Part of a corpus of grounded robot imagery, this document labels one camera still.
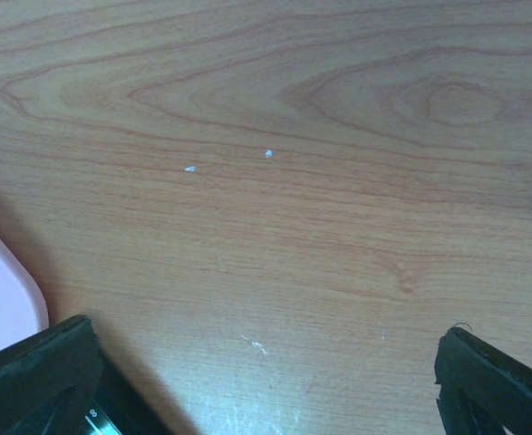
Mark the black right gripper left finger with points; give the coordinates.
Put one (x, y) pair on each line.
(48, 380)

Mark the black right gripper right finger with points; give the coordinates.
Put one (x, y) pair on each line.
(482, 390)

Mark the black white chess board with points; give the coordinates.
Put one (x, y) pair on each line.
(117, 408)

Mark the pink plastic tray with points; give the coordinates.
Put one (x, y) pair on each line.
(23, 310)

